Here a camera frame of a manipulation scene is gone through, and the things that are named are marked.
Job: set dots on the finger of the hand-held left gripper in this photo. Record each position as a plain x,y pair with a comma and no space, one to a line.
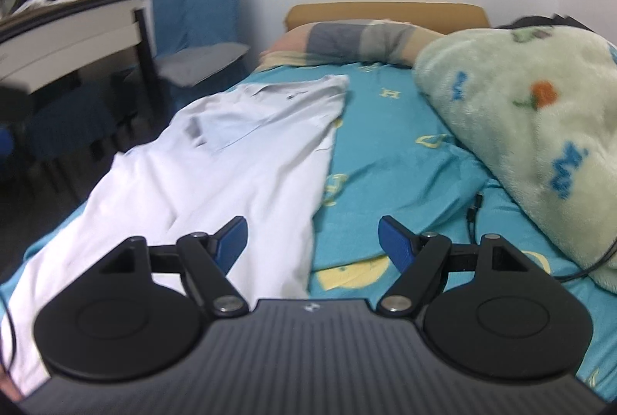
5,143

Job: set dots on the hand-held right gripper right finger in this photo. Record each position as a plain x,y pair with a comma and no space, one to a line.
395,242

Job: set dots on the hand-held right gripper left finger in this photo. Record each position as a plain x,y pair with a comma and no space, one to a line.
234,237

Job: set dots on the white shirt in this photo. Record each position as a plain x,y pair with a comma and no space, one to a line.
217,164

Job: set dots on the bed with teal sheet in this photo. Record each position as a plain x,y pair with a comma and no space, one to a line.
390,145

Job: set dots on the white table with dark top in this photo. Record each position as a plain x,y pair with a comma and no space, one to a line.
72,44

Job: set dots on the grey seat cushion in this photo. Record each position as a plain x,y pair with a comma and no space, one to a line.
197,63

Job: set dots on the green fleece printed blanket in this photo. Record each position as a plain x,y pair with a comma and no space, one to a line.
530,116

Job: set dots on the plaid pillow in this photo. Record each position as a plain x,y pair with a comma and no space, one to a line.
347,41

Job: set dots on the tan bed headboard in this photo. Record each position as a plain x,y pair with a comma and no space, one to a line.
385,13

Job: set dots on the blue covered chair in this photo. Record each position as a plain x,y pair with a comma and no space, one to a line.
197,5

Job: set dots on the dark cloth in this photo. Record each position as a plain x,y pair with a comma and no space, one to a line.
535,21

